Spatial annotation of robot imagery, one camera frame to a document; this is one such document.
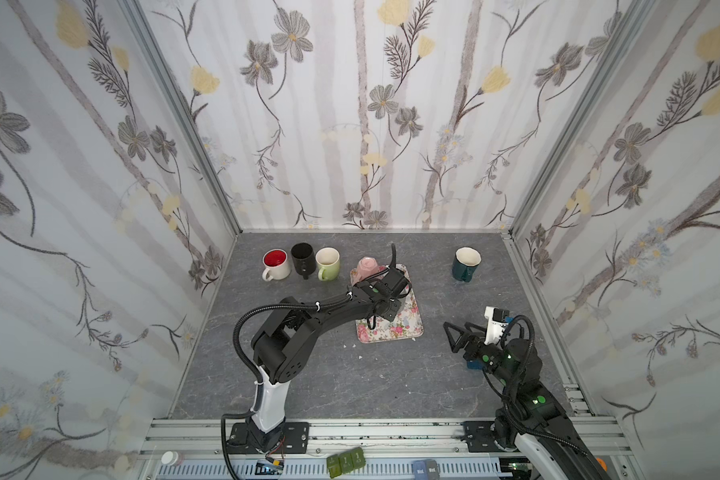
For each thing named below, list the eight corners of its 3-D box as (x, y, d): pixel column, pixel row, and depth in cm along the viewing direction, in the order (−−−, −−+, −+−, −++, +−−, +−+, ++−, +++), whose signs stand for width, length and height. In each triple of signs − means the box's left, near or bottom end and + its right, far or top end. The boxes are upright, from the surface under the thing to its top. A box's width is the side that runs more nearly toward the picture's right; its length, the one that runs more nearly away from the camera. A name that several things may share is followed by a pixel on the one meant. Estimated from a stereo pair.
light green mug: (317, 287, 106) (313, 270, 97) (319, 265, 112) (316, 247, 104) (338, 287, 106) (337, 270, 97) (340, 265, 112) (338, 247, 104)
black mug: (304, 283, 107) (299, 264, 99) (293, 266, 112) (288, 247, 104) (321, 274, 110) (318, 255, 101) (310, 259, 115) (306, 240, 106)
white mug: (264, 285, 107) (258, 271, 100) (270, 262, 113) (264, 248, 107) (288, 285, 107) (283, 271, 100) (292, 263, 113) (288, 248, 107)
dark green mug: (446, 285, 107) (454, 266, 98) (452, 263, 113) (460, 243, 105) (468, 292, 105) (478, 273, 96) (472, 269, 112) (482, 250, 103)
